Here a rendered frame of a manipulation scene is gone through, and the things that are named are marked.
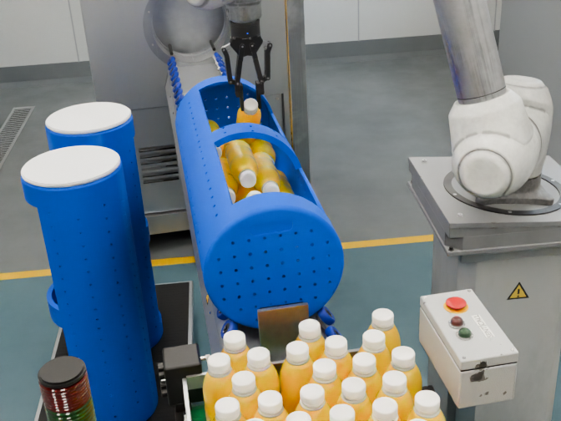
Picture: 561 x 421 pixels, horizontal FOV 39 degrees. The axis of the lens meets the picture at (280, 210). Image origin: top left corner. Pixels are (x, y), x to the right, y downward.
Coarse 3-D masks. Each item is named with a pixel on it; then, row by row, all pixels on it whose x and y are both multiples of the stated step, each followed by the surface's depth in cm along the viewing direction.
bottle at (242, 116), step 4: (240, 112) 213; (244, 112) 212; (256, 112) 212; (260, 112) 215; (240, 116) 214; (244, 116) 213; (248, 116) 212; (252, 116) 213; (256, 116) 213; (260, 116) 215; (236, 120) 219; (240, 120) 215; (244, 120) 214; (248, 120) 213; (252, 120) 213; (256, 120) 214; (244, 140) 224; (248, 140) 224; (252, 140) 225; (248, 144) 226
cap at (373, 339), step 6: (372, 330) 140; (378, 330) 140; (366, 336) 139; (372, 336) 139; (378, 336) 139; (384, 336) 139; (366, 342) 138; (372, 342) 137; (378, 342) 138; (384, 342) 139; (372, 348) 138; (378, 348) 138
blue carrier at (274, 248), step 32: (192, 96) 222; (224, 96) 231; (192, 128) 205; (224, 128) 192; (256, 128) 191; (192, 160) 191; (288, 160) 210; (192, 192) 182; (224, 192) 164; (224, 224) 153; (256, 224) 153; (288, 224) 154; (320, 224) 155; (224, 256) 155; (256, 256) 156; (288, 256) 157; (320, 256) 158; (224, 288) 158; (256, 288) 159; (288, 288) 160; (320, 288) 162; (256, 320) 163
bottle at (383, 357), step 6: (360, 348) 141; (366, 348) 139; (384, 348) 139; (372, 354) 139; (378, 354) 139; (384, 354) 139; (390, 354) 141; (378, 360) 138; (384, 360) 139; (390, 360) 140; (378, 366) 138; (384, 366) 139; (384, 372) 139
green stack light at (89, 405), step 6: (90, 402) 108; (78, 408) 106; (84, 408) 107; (90, 408) 108; (48, 414) 107; (54, 414) 106; (60, 414) 106; (66, 414) 106; (72, 414) 106; (78, 414) 107; (84, 414) 107; (90, 414) 108; (48, 420) 108; (54, 420) 107; (60, 420) 106; (66, 420) 106; (72, 420) 106; (78, 420) 107; (84, 420) 107; (90, 420) 109; (96, 420) 111
